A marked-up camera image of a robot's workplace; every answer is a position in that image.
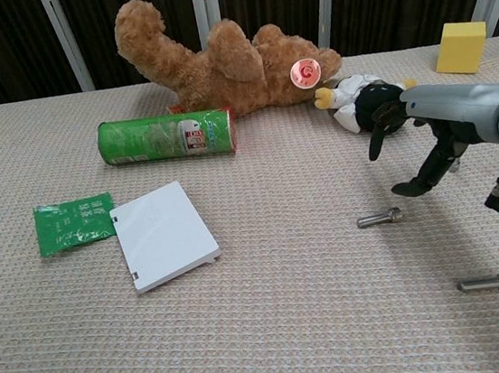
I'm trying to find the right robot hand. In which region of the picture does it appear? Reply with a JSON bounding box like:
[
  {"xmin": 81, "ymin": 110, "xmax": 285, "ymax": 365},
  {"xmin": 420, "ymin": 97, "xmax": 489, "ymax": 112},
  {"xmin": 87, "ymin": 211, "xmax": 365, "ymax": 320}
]
[{"xmin": 360, "ymin": 75, "xmax": 499, "ymax": 202}]

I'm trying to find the metal bolt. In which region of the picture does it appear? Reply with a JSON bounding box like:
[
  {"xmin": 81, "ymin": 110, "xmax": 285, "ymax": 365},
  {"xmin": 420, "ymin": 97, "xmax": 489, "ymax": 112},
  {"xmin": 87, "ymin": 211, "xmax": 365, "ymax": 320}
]
[
  {"xmin": 455, "ymin": 273, "xmax": 499, "ymax": 298},
  {"xmin": 355, "ymin": 206, "xmax": 405, "ymax": 230}
]

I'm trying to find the yellow foam cube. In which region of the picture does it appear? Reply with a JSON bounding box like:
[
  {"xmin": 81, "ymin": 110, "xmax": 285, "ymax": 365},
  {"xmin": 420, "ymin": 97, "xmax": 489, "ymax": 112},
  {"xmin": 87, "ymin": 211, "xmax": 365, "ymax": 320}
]
[{"xmin": 430, "ymin": 17, "xmax": 493, "ymax": 79}]

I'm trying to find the black white penguin plush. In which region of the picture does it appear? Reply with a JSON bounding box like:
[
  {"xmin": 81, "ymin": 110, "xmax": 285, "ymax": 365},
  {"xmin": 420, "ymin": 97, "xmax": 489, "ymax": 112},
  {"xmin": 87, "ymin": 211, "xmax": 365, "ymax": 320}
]
[{"xmin": 311, "ymin": 66, "xmax": 424, "ymax": 141}]

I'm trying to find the round red hang tag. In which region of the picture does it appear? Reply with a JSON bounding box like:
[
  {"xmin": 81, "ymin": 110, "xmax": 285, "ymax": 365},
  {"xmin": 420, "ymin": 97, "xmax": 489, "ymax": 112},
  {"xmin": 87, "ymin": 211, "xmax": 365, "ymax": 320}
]
[{"xmin": 287, "ymin": 56, "xmax": 325, "ymax": 91}]

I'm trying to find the brown teddy bear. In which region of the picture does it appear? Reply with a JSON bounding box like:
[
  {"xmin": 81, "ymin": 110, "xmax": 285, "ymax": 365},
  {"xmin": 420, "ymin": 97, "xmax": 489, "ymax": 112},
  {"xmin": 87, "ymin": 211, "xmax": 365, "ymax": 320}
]
[{"xmin": 110, "ymin": 0, "xmax": 348, "ymax": 130}]

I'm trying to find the beige woven tablecloth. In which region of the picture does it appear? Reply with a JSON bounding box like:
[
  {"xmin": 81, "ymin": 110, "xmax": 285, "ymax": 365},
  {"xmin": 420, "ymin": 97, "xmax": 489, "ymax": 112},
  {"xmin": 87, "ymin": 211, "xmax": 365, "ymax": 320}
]
[{"xmin": 0, "ymin": 35, "xmax": 499, "ymax": 373}]

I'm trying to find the green chips can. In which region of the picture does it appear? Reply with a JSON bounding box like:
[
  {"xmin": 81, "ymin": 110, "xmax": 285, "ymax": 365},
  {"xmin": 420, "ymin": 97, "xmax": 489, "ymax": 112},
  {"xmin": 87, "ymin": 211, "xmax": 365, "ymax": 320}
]
[{"xmin": 95, "ymin": 105, "xmax": 240, "ymax": 171}]

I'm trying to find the white card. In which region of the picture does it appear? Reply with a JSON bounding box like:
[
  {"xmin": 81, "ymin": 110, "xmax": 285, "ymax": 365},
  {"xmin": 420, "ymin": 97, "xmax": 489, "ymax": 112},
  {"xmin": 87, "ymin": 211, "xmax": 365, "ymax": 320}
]
[{"xmin": 106, "ymin": 176, "xmax": 225, "ymax": 298}]

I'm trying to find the green snack packet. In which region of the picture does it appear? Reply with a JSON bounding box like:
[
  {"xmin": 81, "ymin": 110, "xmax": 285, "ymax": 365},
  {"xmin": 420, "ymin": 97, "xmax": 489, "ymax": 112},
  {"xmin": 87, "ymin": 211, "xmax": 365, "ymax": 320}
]
[{"xmin": 31, "ymin": 191, "xmax": 120, "ymax": 258}]

